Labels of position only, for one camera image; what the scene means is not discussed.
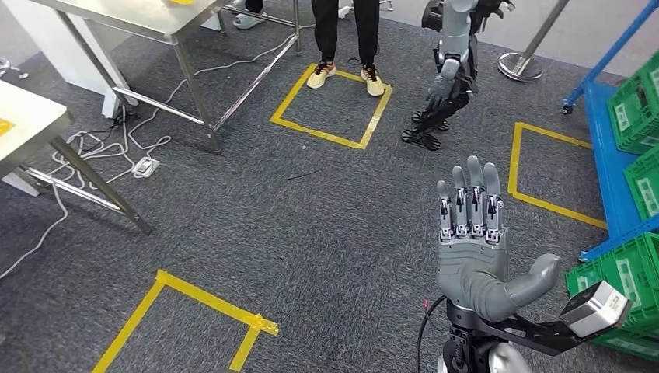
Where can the blue metal shelf rack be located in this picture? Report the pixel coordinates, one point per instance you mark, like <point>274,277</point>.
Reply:
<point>602,154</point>

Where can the white cabinet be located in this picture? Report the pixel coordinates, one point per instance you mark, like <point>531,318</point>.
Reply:
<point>67,62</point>

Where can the green folded plastic crate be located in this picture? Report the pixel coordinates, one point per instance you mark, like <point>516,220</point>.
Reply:
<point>633,118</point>
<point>633,346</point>
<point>651,72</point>

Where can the yellow floor tape marking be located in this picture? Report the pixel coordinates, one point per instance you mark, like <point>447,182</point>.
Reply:
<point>206,298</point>

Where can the stainless steel table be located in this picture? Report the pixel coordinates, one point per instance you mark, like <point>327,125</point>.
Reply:
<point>129,13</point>
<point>26,118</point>

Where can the person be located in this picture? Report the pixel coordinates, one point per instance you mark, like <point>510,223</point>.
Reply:
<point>329,31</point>
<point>247,20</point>

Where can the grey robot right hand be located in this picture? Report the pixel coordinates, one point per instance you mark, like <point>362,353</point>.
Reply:
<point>471,273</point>

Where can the chrome stanchion post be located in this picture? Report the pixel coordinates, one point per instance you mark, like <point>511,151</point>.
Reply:
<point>520,67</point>

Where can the standing humanoid robot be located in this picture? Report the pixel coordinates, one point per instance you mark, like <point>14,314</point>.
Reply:
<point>455,31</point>

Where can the white power strip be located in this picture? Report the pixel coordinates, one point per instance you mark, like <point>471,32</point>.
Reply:
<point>145,167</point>

